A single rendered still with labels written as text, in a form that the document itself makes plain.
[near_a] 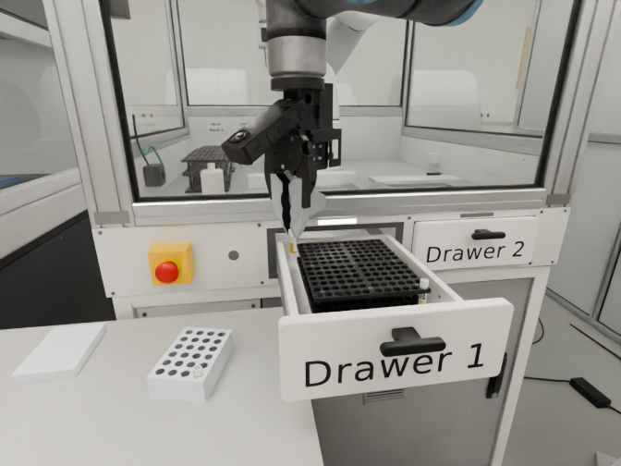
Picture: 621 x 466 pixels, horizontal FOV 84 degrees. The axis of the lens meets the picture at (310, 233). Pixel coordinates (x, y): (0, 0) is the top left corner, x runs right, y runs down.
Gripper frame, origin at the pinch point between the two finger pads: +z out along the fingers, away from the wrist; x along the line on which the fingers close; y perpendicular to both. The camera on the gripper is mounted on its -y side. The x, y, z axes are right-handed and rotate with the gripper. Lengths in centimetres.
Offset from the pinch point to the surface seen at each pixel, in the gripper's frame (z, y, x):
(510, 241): 12, 52, -16
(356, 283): 9.1, 7.3, -6.9
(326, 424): 62, 21, 11
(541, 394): 99, 123, -22
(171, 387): 20.6, -17.9, 5.6
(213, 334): 19.7, -7.9, 11.5
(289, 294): 9.6, -1.5, -1.4
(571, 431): 99, 110, -35
